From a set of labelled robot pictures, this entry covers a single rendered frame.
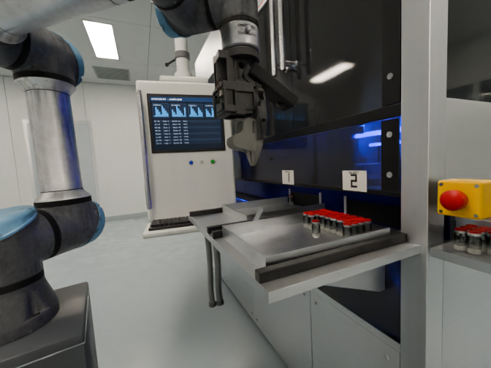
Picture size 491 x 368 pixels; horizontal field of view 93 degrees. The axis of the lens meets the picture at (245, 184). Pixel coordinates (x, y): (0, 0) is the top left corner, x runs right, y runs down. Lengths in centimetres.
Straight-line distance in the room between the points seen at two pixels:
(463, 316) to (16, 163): 631
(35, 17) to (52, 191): 35
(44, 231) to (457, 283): 97
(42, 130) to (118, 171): 519
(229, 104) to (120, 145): 551
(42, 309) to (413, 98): 91
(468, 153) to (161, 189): 122
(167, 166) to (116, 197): 462
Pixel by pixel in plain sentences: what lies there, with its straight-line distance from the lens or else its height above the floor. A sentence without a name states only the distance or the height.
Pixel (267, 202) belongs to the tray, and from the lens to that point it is 112.
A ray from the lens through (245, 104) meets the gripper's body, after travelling 45.
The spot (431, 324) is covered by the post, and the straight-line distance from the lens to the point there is 77.
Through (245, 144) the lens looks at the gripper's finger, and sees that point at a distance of 45.
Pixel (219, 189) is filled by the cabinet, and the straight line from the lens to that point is 137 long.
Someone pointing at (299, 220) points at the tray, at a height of 89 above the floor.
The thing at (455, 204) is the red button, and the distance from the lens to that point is 59.
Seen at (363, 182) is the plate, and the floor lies 102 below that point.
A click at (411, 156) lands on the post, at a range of 66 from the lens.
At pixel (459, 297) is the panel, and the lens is 85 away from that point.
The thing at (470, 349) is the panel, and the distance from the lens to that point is 99.
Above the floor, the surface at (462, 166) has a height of 105.
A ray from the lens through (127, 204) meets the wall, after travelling 593.
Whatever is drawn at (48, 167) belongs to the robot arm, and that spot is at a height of 110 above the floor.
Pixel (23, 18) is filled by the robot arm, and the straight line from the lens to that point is 60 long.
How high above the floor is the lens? 109
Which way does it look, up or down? 5 degrees down
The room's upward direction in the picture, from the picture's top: 3 degrees counter-clockwise
